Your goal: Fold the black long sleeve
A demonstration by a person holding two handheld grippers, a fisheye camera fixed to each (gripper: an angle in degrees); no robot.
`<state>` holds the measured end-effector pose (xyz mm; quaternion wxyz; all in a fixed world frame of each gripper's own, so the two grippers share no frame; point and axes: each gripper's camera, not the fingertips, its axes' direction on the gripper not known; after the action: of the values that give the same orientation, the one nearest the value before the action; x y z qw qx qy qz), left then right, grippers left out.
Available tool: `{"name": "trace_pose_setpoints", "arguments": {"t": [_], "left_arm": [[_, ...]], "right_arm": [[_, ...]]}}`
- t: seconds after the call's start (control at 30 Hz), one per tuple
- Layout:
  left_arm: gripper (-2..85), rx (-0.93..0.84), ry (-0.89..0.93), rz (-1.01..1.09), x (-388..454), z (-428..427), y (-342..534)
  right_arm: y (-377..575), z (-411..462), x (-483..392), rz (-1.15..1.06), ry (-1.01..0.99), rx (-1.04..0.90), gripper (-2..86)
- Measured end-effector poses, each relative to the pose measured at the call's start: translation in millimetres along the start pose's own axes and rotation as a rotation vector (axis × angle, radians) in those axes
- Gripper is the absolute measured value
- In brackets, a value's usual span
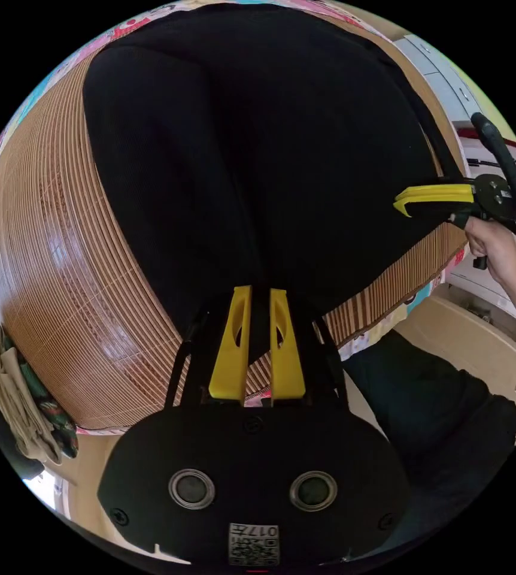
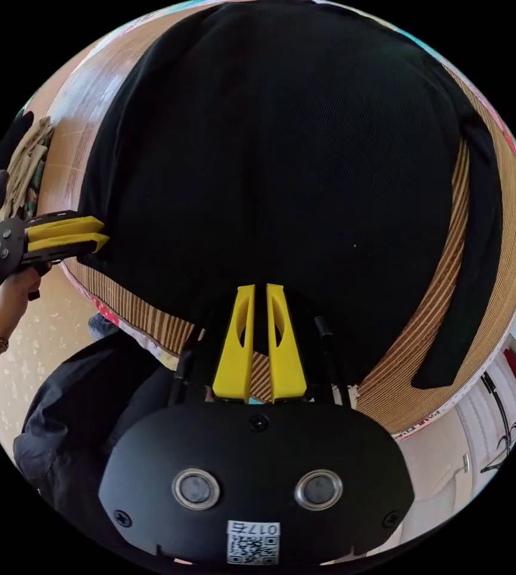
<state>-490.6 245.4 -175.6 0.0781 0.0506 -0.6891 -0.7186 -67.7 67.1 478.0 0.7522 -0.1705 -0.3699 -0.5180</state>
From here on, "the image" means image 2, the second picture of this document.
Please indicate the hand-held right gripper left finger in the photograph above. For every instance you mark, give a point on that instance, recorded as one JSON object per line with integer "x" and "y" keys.
{"x": 233, "y": 359}

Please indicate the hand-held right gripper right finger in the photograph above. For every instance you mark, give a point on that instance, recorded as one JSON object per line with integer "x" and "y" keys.
{"x": 287, "y": 364}

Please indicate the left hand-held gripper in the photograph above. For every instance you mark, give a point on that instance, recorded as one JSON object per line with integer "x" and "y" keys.
{"x": 9, "y": 245}

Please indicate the black long sleeve shirt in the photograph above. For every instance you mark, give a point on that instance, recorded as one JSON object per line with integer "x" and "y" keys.
{"x": 276, "y": 157}

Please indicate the person's left hand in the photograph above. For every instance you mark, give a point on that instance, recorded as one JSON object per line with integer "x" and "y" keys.
{"x": 18, "y": 294}

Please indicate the pile of clothes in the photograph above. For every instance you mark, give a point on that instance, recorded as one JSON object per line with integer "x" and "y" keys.
{"x": 26, "y": 170}

